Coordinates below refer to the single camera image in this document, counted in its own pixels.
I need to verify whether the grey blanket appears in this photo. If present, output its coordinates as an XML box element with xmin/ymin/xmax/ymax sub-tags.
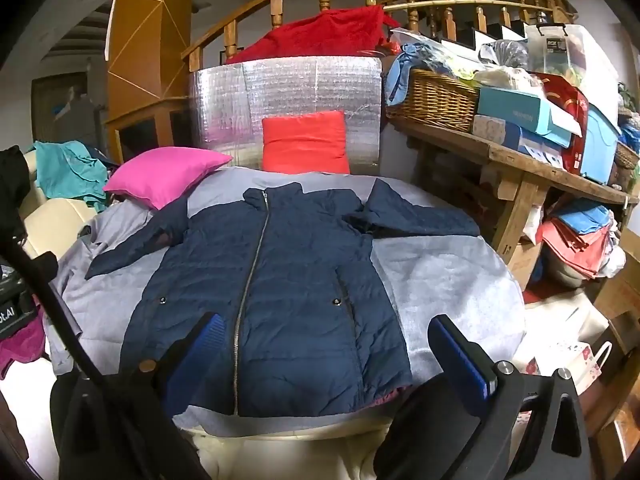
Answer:
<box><xmin>42</xmin><ymin>167</ymin><xmax>527</xmax><ymax>438</ymax></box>

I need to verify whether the blue storage box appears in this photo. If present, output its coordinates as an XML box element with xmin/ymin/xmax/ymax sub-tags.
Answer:
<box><xmin>579</xmin><ymin>105</ymin><xmax>624</xmax><ymax>186</ymax></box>

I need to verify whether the stack of orange and blue cloths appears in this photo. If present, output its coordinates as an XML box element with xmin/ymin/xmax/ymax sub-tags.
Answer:
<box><xmin>537</xmin><ymin>197</ymin><xmax>627</xmax><ymax>281</ymax></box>

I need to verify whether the clear plastic bag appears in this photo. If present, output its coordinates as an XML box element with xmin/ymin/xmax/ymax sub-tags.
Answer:
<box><xmin>479</xmin><ymin>39</ymin><xmax>531</xmax><ymax>72</ymax></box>

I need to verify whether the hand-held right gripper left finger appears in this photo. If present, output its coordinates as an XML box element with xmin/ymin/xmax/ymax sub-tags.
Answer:
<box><xmin>50</xmin><ymin>311</ymin><xmax>224</xmax><ymax>480</ymax></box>

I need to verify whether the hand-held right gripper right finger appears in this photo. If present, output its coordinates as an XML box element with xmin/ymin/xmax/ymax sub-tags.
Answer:
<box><xmin>374</xmin><ymin>314</ymin><xmax>587</xmax><ymax>480</ymax></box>

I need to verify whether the pink pillow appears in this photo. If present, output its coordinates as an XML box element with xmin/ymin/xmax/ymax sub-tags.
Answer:
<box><xmin>102</xmin><ymin>146</ymin><xmax>234</xmax><ymax>211</ymax></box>

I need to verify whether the orange-red pillow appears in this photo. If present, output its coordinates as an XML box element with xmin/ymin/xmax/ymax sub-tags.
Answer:
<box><xmin>261</xmin><ymin>110</ymin><xmax>351</xmax><ymax>175</ymax></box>

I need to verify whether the teal shirt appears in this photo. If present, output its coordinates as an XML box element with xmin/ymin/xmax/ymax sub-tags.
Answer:
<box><xmin>32</xmin><ymin>140</ymin><xmax>119</xmax><ymax>213</ymax></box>

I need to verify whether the navy blue puffer jacket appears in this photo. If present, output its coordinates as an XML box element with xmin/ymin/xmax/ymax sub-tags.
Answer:
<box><xmin>85</xmin><ymin>180</ymin><xmax>482</xmax><ymax>418</ymax></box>

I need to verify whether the clear plastic storage box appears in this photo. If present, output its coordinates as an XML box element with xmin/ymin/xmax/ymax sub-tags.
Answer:
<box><xmin>525</xmin><ymin>22</ymin><xmax>621</xmax><ymax>111</ymax></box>

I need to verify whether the red gift bag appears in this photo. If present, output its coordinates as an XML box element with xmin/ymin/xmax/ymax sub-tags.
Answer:
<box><xmin>529</xmin><ymin>72</ymin><xmax>592</xmax><ymax>177</ymax></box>

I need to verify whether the light blue cloth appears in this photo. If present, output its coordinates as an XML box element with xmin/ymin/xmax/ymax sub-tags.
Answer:
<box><xmin>385</xmin><ymin>42</ymin><xmax>451</xmax><ymax>107</ymax></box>

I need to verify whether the wooden table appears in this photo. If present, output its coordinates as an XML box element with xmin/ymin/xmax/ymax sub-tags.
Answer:
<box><xmin>387</xmin><ymin>117</ymin><xmax>640</xmax><ymax>278</ymax></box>

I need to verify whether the magenta cloth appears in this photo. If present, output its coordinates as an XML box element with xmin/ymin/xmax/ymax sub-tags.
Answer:
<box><xmin>0</xmin><ymin>305</ymin><xmax>49</xmax><ymax>382</ymax></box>

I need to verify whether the red fleece blanket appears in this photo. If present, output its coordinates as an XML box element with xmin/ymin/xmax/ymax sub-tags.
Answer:
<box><xmin>225</xmin><ymin>5</ymin><xmax>401</xmax><ymax>65</ymax></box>

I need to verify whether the silver foil insulation mat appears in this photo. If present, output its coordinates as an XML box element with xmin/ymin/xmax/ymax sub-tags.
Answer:
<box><xmin>187</xmin><ymin>55</ymin><xmax>384</xmax><ymax>177</ymax></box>

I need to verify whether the dark cloth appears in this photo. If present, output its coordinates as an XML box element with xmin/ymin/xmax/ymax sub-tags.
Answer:
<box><xmin>0</xmin><ymin>145</ymin><xmax>32</xmax><ymax>244</ymax></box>

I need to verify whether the blue and white patterned box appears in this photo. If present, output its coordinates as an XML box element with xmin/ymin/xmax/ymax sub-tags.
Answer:
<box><xmin>472</xmin><ymin>114</ymin><xmax>564</xmax><ymax>160</ymax></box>

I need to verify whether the teal cardboard box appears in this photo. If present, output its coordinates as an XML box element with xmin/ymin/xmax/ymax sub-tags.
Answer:
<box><xmin>476</xmin><ymin>85</ymin><xmax>584</xmax><ymax>149</ymax></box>

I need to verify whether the large wicker basket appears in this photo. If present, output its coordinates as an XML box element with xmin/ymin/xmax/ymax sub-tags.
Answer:
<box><xmin>385</xmin><ymin>67</ymin><xmax>482</xmax><ymax>134</ymax></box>

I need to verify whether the brown cardboard box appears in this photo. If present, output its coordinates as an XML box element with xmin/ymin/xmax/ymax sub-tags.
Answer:
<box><xmin>592</xmin><ymin>260</ymin><xmax>640</xmax><ymax>332</ymax></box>

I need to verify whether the small wicker basket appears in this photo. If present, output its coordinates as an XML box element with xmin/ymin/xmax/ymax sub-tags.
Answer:
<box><xmin>614</xmin><ymin>140</ymin><xmax>640</xmax><ymax>172</ymax></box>

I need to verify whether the cream sofa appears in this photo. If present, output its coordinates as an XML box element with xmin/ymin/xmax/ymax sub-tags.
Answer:
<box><xmin>20</xmin><ymin>152</ymin><xmax>103</xmax><ymax>262</ymax></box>

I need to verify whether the white floral gift bag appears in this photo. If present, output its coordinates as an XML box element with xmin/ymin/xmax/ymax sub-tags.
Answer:
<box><xmin>520</xmin><ymin>340</ymin><xmax>614</xmax><ymax>397</ymax></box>

